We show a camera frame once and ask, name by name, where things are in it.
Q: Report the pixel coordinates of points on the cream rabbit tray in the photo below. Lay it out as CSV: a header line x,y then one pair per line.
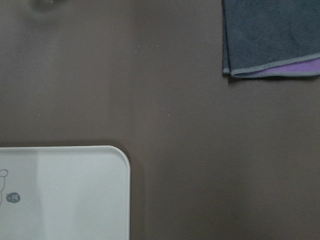
x,y
64,193

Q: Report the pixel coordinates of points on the grey purple folded cloth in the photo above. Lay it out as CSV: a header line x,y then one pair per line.
x,y
264,38

